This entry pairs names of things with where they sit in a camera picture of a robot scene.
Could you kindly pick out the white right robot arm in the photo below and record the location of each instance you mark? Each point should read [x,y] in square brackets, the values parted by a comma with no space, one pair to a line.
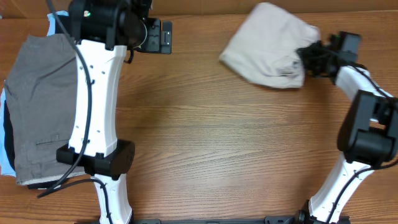
[367,139]

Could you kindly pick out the light blue garment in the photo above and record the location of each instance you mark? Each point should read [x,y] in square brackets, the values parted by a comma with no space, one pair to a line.
[7,140]

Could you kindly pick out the black garment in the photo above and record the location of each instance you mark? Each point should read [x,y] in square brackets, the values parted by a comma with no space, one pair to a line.
[9,140]

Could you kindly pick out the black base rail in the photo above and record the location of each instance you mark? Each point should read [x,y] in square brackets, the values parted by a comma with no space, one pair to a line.
[266,220]

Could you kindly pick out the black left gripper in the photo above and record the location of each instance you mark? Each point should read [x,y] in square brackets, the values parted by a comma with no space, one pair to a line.
[153,45]

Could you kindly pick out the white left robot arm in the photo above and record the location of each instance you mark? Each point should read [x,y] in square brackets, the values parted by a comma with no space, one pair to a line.
[105,36]

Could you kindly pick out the grey shorts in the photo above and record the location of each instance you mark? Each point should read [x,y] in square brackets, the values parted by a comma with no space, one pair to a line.
[40,105]

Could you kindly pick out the beige shorts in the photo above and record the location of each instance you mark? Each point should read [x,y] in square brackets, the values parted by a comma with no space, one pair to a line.
[264,48]

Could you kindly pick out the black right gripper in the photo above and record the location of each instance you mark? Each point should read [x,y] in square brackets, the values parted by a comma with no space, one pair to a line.
[304,51]

